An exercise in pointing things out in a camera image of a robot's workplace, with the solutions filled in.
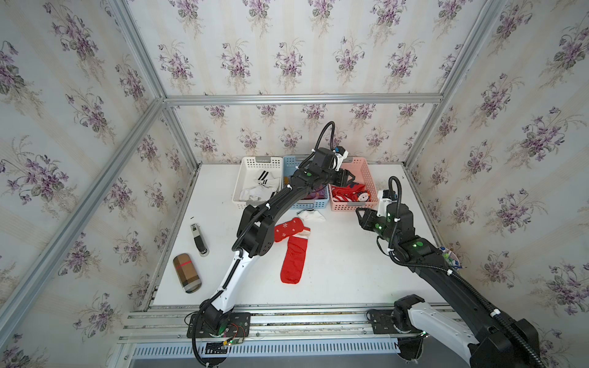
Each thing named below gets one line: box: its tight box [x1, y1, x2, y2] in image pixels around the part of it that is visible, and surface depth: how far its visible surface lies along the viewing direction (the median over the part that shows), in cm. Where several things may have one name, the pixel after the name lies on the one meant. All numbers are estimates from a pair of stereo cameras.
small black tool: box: [190, 223, 210, 257], surface depth 90 cm
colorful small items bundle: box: [439, 246, 463, 271], surface depth 78 cm
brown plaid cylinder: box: [172, 253, 202, 294], surface depth 83 cm
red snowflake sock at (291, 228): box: [273, 216, 311, 243], surface depth 97 cm
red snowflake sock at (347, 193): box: [331, 184, 372, 202], surface depth 105 cm
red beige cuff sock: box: [292, 228, 312, 240], surface depth 95 cm
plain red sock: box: [279, 235, 309, 285], surface depth 89 cm
